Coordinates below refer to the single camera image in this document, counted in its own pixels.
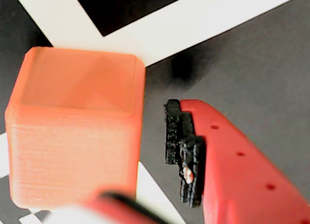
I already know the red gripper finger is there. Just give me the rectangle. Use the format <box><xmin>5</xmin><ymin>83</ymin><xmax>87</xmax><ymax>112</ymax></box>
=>
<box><xmin>164</xmin><ymin>98</ymin><xmax>310</xmax><ymax>224</ymax></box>

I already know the orange cube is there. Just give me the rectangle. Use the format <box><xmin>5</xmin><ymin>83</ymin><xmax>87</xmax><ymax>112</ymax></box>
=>
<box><xmin>4</xmin><ymin>46</ymin><xmax>147</xmax><ymax>209</ymax></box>

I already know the black white marker mat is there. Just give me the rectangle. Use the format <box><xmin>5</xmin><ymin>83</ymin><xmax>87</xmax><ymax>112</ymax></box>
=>
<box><xmin>0</xmin><ymin>0</ymin><xmax>310</xmax><ymax>224</ymax></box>

